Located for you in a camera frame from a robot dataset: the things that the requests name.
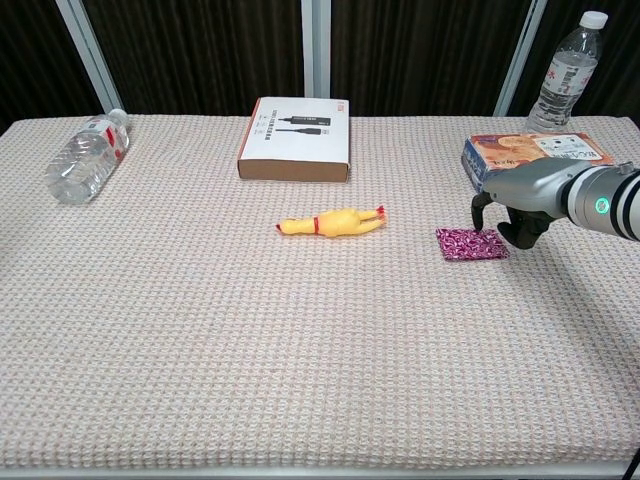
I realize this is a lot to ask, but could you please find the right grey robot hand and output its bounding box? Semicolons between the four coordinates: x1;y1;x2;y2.
470;157;577;250

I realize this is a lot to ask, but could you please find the pink patterned packet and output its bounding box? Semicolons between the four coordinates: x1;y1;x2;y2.
434;227;511;263

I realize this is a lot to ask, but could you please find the orange and blue snack box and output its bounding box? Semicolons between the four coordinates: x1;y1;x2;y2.
460;132;615;194

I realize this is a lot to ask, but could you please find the white-cap clear water bottle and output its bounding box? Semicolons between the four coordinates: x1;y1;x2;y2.
524;9;610;135

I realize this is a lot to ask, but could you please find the dark curtain panel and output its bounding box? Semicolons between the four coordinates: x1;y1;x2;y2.
82;0;306;117
0;0;104;136
509;0;640;151
329;0;534;119

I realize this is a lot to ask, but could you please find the yellow rubber chicken toy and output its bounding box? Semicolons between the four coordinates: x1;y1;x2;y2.
274;203;387;239

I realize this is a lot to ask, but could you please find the pink woven table cloth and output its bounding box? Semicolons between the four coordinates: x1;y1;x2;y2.
0;114;640;472

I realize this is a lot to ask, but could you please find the red-label clear water bottle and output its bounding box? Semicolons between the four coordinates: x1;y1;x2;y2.
43;108;132;205

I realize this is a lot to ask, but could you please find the aluminium partition post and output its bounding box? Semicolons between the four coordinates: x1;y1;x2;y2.
54;0;124;114
493;0;549;117
299;0;332;99

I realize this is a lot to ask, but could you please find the white cable product box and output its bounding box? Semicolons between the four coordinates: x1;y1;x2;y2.
236;96;351;184

